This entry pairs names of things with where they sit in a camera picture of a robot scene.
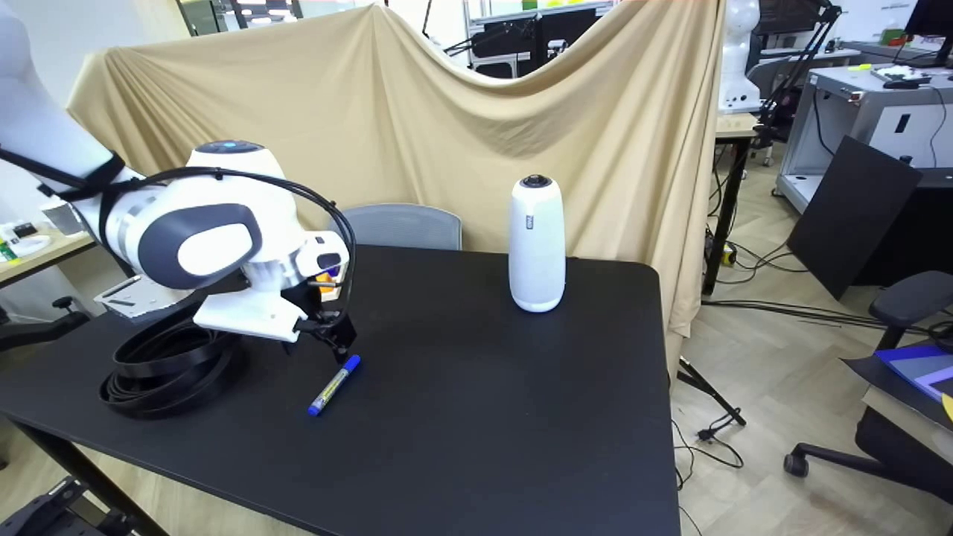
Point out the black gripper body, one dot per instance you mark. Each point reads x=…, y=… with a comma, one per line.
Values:
x=326, y=322

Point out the blue marker pen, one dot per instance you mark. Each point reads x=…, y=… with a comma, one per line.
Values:
x=331, y=389

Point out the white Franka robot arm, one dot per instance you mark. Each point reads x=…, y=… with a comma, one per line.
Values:
x=198, y=248

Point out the grey chair backrest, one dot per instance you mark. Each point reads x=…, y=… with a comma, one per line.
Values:
x=407, y=228

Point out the white flat box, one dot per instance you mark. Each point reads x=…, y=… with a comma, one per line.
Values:
x=130, y=297

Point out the white cylindrical conference speaker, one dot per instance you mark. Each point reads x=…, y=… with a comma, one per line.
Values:
x=536, y=248

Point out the beige cloth backdrop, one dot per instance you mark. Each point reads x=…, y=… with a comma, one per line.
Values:
x=418, y=121

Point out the black table leg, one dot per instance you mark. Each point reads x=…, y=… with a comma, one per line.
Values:
x=89, y=478

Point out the black chair armrest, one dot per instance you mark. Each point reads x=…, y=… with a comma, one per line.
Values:
x=39, y=328

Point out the light wooden side table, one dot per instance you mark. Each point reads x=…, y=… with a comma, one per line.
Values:
x=39, y=257

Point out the black equipment behind cloth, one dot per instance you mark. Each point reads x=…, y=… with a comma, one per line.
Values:
x=526, y=41

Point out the wooden desk with black leg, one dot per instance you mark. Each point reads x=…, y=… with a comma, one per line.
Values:
x=734, y=127

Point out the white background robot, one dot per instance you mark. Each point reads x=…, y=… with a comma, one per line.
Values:
x=740, y=60

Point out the black flat panel board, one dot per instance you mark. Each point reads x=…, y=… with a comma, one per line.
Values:
x=850, y=218

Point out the white cabinet workstation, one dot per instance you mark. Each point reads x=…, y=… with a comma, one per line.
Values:
x=864, y=108

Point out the black office chair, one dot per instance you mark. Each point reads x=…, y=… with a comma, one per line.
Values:
x=911, y=300

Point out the blue purple folder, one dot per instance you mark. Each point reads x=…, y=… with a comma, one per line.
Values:
x=923, y=367

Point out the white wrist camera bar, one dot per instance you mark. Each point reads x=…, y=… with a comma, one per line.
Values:
x=249, y=316

